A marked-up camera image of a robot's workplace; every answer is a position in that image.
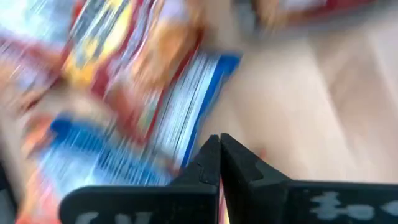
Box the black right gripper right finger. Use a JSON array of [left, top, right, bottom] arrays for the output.
[[220, 133, 398, 224]]

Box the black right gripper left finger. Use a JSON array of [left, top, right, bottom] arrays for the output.
[[58, 134, 221, 224]]

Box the blue Maruchan ramen packet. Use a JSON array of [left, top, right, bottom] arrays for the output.
[[30, 51, 243, 195]]

